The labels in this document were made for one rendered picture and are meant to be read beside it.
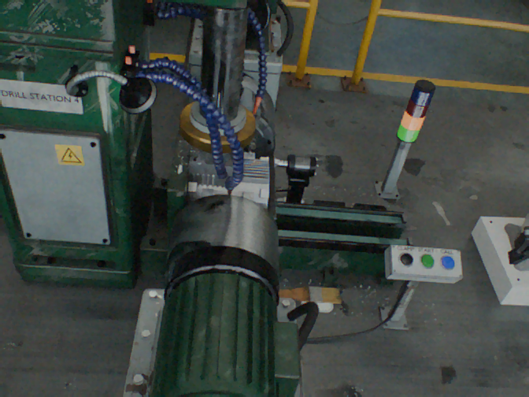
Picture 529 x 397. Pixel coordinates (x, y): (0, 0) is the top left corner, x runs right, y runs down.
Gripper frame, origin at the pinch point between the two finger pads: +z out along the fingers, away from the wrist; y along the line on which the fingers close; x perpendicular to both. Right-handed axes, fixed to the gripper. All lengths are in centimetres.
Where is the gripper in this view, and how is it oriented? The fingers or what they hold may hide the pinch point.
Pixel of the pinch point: (519, 254)
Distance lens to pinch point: 132.1
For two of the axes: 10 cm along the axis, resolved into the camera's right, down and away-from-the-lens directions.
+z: -1.1, 3.8, 9.2
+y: -9.9, -0.8, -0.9
